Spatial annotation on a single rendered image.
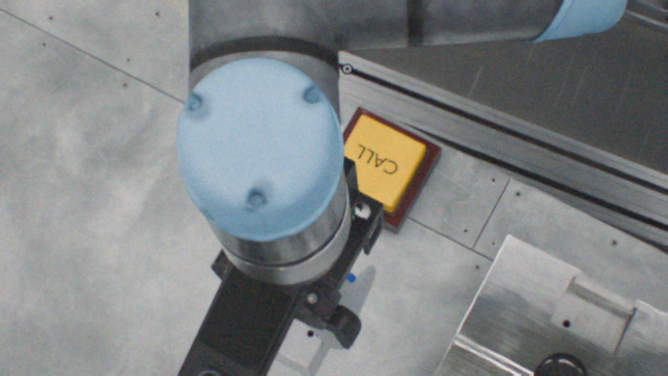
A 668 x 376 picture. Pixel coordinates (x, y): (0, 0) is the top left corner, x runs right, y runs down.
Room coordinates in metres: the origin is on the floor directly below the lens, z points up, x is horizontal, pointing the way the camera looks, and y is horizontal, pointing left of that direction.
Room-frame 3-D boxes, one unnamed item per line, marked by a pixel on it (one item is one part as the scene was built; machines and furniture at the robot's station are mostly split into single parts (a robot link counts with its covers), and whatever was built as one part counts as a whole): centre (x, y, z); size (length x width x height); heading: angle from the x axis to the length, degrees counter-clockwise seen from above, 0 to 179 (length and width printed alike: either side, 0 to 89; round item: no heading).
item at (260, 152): (0.21, 0.03, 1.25); 0.09 x 0.08 x 0.11; 172
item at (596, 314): (0.17, -0.18, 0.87); 0.05 x 0.05 x 0.04; 51
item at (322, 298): (0.21, 0.03, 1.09); 0.09 x 0.08 x 0.12; 141
